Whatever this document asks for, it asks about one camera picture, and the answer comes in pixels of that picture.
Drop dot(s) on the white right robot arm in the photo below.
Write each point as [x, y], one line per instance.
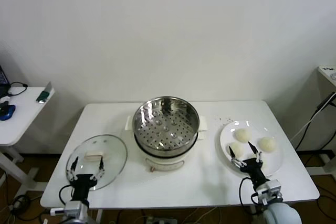
[282, 213]

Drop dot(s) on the glass pot lid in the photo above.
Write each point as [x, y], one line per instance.
[113, 155]

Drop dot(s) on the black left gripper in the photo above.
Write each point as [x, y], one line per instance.
[81, 184]

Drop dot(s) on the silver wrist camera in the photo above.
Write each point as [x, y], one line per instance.
[76, 206]
[270, 188]

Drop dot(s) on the grey floor adapter plug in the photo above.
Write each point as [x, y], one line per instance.
[17, 203]

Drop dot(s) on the white side table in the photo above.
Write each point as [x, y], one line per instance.
[23, 119]

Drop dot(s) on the dark laptop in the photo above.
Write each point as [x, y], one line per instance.
[2, 79]

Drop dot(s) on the blue computer mouse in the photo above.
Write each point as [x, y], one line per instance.
[7, 111]

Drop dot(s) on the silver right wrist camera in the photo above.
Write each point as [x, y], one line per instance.
[270, 188]

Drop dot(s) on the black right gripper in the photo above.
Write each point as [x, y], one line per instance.
[252, 167]

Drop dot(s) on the white steamed baozi bun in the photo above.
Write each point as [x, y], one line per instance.
[264, 165]
[238, 150]
[267, 144]
[242, 134]

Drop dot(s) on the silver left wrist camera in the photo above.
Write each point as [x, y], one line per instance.
[76, 206]

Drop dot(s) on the stainless steel steamer basket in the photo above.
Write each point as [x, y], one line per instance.
[147, 111]

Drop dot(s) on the white round plate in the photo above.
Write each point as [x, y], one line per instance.
[275, 161]

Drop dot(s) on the white electric cooker pot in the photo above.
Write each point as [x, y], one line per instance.
[162, 163]

